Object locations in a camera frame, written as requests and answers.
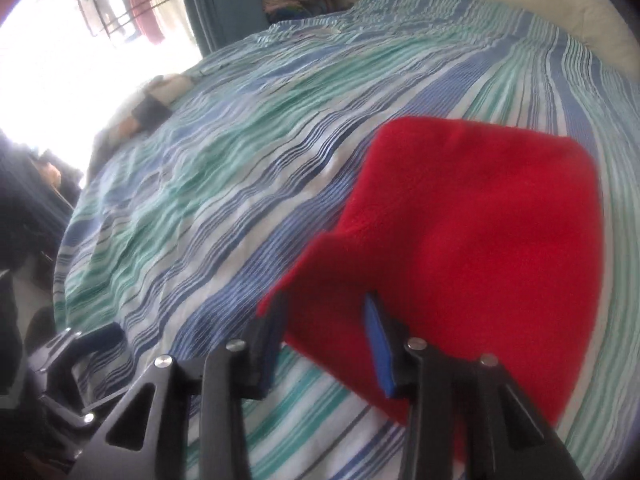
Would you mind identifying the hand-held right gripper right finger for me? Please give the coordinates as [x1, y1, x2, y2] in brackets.
[362, 292, 587, 480]

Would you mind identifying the red hanging garment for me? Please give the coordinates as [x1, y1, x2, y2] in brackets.
[127, 0, 167, 45]

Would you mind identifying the red sweater with white dog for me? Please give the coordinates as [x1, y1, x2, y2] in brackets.
[256, 116, 604, 462]

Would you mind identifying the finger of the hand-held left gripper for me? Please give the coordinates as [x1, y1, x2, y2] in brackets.
[37, 391, 100, 430]
[27, 321, 126, 401]

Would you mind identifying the beige and black bundle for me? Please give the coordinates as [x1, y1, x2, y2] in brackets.
[106, 74, 195, 140]

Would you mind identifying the blue curtain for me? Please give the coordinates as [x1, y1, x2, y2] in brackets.
[175, 0, 321, 59]

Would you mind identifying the dark cloth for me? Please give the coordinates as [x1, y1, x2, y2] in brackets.
[0, 129, 84, 286]

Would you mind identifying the striped bed sheet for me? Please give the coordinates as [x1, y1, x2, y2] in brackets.
[52, 0, 640, 480]

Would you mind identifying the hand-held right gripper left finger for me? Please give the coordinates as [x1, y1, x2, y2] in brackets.
[75, 292, 292, 480]

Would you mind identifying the metal window grille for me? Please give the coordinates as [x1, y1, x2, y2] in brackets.
[69, 0, 184, 41]

